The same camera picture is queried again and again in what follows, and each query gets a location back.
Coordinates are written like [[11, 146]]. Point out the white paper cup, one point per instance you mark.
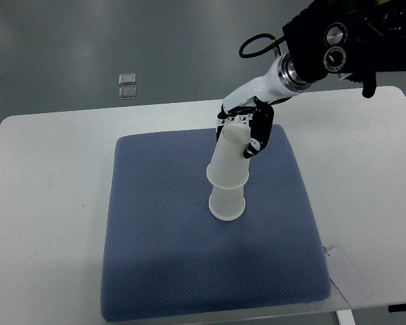
[[227, 205], [228, 169]]

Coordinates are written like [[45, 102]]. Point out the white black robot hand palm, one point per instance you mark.
[[279, 83]]

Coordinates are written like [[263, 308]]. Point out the white table leg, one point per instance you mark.
[[345, 317]]

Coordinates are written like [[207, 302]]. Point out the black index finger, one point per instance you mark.
[[246, 118]]

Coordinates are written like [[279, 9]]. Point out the upper metal floor plate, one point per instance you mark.
[[127, 78]]

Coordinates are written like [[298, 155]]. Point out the white paper cup on cushion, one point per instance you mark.
[[227, 205]]

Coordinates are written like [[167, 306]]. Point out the blue grey mesh cushion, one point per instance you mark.
[[166, 255]]

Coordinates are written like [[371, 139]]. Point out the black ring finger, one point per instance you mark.
[[228, 120]]

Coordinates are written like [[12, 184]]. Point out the black table control panel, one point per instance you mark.
[[397, 308]]

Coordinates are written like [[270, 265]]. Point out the white paper tag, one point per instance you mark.
[[346, 278]]

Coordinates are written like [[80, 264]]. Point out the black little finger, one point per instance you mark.
[[219, 124]]

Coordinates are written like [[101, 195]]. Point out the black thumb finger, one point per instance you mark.
[[260, 120]]

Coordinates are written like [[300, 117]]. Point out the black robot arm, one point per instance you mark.
[[353, 39]]

